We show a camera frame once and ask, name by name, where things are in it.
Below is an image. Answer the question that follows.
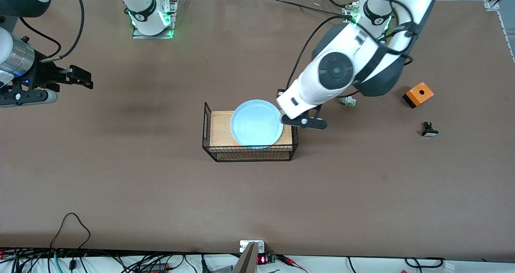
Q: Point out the black wire rack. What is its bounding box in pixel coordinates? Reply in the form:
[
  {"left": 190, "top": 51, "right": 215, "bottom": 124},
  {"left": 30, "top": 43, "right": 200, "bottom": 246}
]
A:
[{"left": 202, "top": 100, "right": 299, "bottom": 162}]

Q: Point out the grey camera post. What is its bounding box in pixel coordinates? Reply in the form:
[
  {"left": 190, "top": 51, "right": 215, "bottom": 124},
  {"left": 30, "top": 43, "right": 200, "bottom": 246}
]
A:
[{"left": 233, "top": 242, "right": 259, "bottom": 273}]

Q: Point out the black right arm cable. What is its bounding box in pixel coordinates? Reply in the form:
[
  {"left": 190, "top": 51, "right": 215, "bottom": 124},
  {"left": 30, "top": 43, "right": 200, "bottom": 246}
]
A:
[{"left": 19, "top": 0, "right": 85, "bottom": 62}]

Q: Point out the black looped cable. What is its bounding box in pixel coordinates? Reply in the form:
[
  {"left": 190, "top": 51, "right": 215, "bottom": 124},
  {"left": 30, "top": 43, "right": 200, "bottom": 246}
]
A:
[{"left": 50, "top": 213, "right": 91, "bottom": 250}]

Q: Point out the wooden shelf board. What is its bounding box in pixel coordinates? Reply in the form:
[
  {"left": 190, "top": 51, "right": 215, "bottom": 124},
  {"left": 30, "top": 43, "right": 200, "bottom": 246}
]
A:
[{"left": 210, "top": 110, "right": 293, "bottom": 147}]

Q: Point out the black square push button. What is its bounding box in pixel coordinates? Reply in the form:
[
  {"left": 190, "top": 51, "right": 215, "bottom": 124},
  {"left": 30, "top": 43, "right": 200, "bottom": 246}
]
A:
[{"left": 421, "top": 121, "right": 439, "bottom": 137}]

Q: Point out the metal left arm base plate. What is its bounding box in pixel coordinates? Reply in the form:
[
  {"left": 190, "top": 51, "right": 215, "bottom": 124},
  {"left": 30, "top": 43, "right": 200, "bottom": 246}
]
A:
[{"left": 343, "top": 1, "right": 387, "bottom": 44}]

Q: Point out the red clip lead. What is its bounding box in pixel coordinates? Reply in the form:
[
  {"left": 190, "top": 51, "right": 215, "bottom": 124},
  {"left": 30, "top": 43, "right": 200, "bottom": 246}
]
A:
[{"left": 278, "top": 255, "right": 308, "bottom": 273}]

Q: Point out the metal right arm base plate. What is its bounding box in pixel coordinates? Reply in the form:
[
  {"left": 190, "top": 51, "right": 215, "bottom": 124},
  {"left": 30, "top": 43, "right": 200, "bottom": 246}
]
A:
[{"left": 132, "top": 0, "right": 178, "bottom": 39}]

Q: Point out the black power adapter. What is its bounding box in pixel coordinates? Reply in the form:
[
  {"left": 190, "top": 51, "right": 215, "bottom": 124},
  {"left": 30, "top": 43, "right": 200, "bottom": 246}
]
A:
[{"left": 139, "top": 263, "right": 169, "bottom": 273}]

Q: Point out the black cable to base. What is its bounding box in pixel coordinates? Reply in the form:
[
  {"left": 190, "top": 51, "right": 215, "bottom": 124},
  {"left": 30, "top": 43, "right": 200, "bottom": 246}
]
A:
[{"left": 278, "top": 0, "right": 354, "bottom": 18}]

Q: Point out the black coiled cable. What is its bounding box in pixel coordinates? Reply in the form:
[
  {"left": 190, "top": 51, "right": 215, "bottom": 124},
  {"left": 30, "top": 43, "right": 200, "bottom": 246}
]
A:
[{"left": 404, "top": 257, "right": 445, "bottom": 269}]

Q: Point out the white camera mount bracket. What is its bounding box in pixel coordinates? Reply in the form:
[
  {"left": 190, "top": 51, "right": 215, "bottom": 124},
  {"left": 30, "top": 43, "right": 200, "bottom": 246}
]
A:
[{"left": 240, "top": 240, "right": 265, "bottom": 253}]

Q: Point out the light blue plate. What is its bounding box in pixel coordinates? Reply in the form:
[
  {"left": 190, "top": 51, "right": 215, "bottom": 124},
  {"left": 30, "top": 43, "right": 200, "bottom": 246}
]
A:
[{"left": 231, "top": 99, "right": 284, "bottom": 147}]

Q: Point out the orange button enclosure box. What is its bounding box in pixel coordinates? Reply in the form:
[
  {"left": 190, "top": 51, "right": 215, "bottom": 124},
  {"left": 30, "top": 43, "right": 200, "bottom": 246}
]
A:
[{"left": 403, "top": 82, "right": 435, "bottom": 109}]

